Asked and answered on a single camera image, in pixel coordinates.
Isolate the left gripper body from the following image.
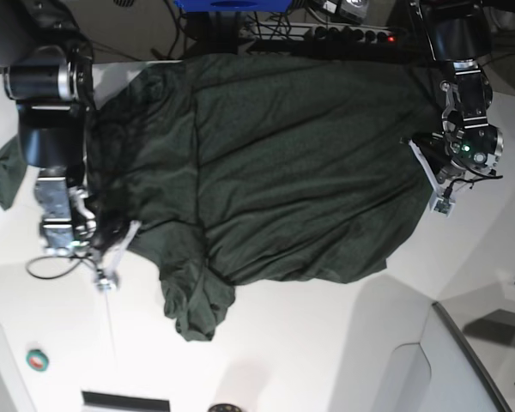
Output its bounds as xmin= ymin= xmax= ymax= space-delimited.
xmin=411 ymin=132 xmax=465 ymax=185

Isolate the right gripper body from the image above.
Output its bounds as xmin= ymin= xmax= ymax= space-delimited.
xmin=85 ymin=216 xmax=130 ymax=270

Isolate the dark green t-shirt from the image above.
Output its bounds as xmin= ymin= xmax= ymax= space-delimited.
xmin=0 ymin=53 xmax=450 ymax=343

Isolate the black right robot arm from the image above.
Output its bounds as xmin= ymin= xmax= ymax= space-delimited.
xmin=0 ymin=1 xmax=141 ymax=291

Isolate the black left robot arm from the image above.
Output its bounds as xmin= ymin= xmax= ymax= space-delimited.
xmin=408 ymin=1 xmax=504 ymax=216

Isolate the green red emergency button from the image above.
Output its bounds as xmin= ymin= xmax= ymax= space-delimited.
xmin=26 ymin=349 xmax=50 ymax=373

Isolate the black round knob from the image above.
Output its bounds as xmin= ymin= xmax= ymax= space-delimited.
xmin=208 ymin=403 xmax=243 ymax=412

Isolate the white power strip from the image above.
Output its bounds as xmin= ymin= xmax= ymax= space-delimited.
xmin=240 ymin=21 xmax=398 ymax=45

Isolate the grey monitor frame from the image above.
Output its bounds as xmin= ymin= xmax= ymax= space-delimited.
xmin=432 ymin=302 xmax=512 ymax=412

